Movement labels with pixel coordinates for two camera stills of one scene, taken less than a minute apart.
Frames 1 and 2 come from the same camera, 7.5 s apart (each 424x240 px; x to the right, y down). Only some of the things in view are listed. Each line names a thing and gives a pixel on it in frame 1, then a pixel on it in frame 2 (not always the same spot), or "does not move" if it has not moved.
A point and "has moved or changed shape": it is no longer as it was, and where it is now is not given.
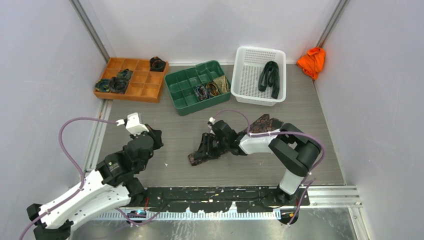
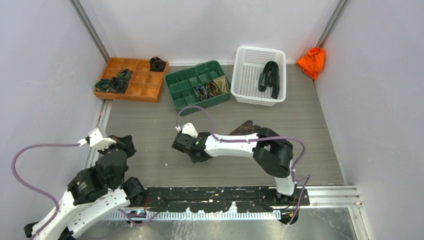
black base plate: x=207 y=199 does not move
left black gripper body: x=158 y=144 -> x=120 y=142
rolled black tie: x=157 y=64 does not move
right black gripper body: x=212 y=144 -> x=190 y=154
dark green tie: x=269 y=77 does not move
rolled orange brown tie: x=212 y=89 does not move
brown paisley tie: x=261 y=124 has moved or changed shape
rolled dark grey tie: x=116 y=85 does not move
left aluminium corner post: x=90 y=28 does not move
